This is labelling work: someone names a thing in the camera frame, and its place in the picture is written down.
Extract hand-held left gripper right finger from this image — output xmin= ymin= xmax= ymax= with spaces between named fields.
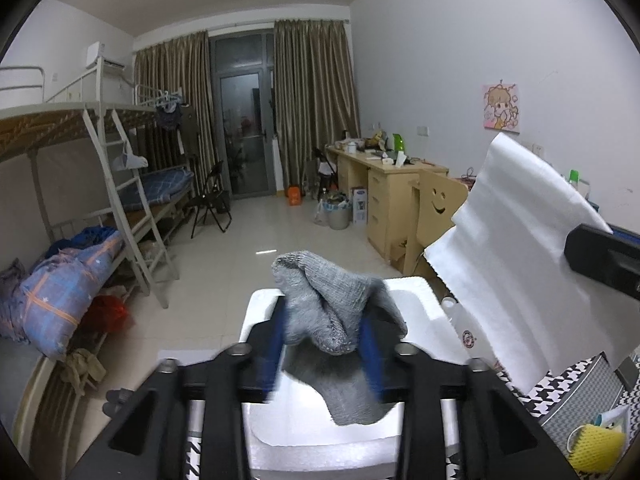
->
xmin=357 ymin=310 xmax=576 ymax=480

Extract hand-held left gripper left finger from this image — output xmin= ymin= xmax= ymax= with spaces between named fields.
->
xmin=65 ymin=302 xmax=290 ymax=480

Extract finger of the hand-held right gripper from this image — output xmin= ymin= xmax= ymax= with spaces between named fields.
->
xmin=564 ymin=223 xmax=640 ymax=302

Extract grey knitted sock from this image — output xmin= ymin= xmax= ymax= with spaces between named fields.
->
xmin=271 ymin=250 xmax=408 ymax=427

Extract white foam box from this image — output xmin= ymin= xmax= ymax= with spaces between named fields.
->
xmin=240 ymin=276 xmax=468 ymax=473

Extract yellow foam net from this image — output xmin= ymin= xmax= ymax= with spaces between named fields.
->
xmin=567 ymin=422 xmax=627 ymax=473

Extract row of toiletry bottles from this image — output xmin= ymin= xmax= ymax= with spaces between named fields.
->
xmin=567 ymin=169 xmax=601 ymax=211

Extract black white houndstooth tablecloth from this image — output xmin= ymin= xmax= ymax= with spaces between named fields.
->
xmin=170 ymin=352 xmax=640 ymax=480

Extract grey bucket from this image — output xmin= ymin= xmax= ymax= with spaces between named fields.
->
xmin=327 ymin=200 xmax=351 ymax=230

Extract white blue-print carton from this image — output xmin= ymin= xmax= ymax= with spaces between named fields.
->
xmin=352 ymin=187 xmax=370 ymax=225

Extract black slipper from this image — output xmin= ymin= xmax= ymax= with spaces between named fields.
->
xmin=103 ymin=388 xmax=134 ymax=417

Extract light wooden desk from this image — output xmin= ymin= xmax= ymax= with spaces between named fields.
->
xmin=326 ymin=144 xmax=450 ymax=262

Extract black folding chair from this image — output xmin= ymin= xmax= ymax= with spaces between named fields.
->
xmin=190 ymin=161 xmax=234 ymax=240

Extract wooden smiley chair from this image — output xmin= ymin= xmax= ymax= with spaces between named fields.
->
xmin=390 ymin=169 xmax=470 ymax=278

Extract red plastic bag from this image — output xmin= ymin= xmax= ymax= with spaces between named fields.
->
xmin=90 ymin=294 xmax=127 ymax=334

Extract beige cloth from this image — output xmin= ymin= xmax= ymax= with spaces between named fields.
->
xmin=62 ymin=349 xmax=107 ymax=394

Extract folded black stand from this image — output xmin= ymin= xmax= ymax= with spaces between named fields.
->
xmin=312 ymin=147 xmax=339 ymax=197

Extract white metal bunk bed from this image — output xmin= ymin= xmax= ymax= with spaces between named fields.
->
xmin=0 ymin=57 xmax=182 ymax=461
xmin=131 ymin=82 xmax=202 ymax=242

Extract dark blue cloth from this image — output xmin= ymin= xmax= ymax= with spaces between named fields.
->
xmin=47 ymin=226 xmax=119 ymax=257

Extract blue orange-striped quilt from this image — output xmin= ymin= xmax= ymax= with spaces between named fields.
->
xmin=20 ymin=232 xmax=126 ymax=361

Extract glass balcony door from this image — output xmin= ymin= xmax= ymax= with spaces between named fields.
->
xmin=210 ymin=32 xmax=279 ymax=200

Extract white hanging bag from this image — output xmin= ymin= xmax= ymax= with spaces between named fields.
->
xmin=112 ymin=152 xmax=150 ymax=171

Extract brown curtain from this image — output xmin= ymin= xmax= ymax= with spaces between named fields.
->
xmin=134 ymin=31 xmax=214 ymax=211
xmin=274 ymin=19 xmax=361 ymax=197

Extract dark hanging clothes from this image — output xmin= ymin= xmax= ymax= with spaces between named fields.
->
xmin=154 ymin=94 xmax=184 ymax=132

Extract purple blanket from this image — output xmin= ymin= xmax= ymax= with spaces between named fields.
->
xmin=0 ymin=258 xmax=32 ymax=343

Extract white air conditioner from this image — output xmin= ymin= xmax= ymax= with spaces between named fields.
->
xmin=85 ymin=41 xmax=126 ymax=70

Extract cartoon wall poster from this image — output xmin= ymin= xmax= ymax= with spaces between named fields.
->
xmin=481 ymin=82 xmax=521 ymax=134

